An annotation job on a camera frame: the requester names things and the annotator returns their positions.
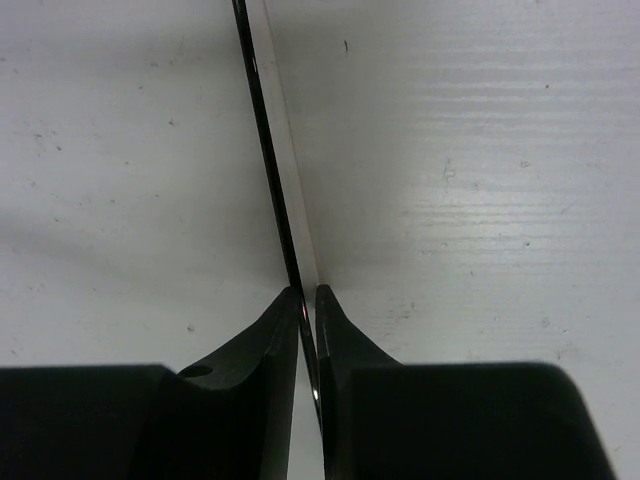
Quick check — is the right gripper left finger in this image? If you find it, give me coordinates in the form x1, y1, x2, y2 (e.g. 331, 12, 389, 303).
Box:
178, 287, 300, 479

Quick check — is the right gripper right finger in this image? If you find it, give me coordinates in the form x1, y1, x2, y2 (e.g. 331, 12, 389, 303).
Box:
315, 284, 399, 479

